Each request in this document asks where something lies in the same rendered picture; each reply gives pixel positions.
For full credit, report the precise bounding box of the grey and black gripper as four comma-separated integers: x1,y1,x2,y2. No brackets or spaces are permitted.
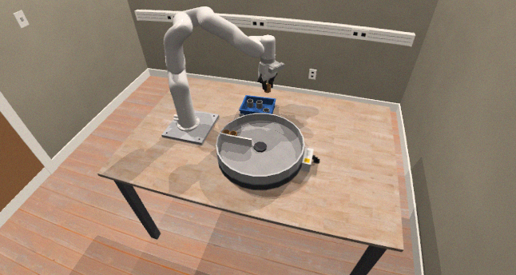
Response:
258,62,277,91

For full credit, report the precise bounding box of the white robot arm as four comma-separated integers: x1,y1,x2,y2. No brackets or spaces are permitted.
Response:
164,6,284,131

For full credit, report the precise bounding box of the blue crate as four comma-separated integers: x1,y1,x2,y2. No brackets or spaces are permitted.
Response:
239,95,276,115

